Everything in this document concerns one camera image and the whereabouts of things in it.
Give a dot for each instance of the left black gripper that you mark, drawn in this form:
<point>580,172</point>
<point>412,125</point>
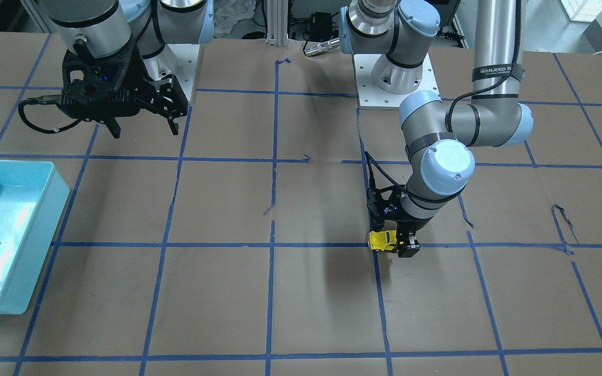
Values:
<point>408,224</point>

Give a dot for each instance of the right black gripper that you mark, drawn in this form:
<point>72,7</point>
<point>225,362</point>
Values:
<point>141,85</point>

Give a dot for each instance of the yellow beetle toy car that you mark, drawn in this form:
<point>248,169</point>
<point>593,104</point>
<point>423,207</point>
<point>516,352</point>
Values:
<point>383,241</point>

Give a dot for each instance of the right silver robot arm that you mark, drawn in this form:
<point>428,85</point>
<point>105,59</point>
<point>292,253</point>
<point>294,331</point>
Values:
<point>108,25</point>

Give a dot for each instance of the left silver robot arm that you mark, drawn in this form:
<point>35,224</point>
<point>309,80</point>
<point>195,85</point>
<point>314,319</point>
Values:
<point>437,137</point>

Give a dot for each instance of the light blue plastic bin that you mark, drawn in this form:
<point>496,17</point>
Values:
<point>32,199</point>

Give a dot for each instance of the silver cylindrical connector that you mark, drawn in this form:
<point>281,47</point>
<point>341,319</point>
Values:
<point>322,47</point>

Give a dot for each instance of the black power adapter box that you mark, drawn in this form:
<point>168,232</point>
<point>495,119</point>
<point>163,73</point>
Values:
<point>321,26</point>

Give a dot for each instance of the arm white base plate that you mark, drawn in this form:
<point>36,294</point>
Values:
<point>376,91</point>
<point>179,59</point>

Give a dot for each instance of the aluminium frame post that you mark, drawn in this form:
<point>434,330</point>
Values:
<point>277,22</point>

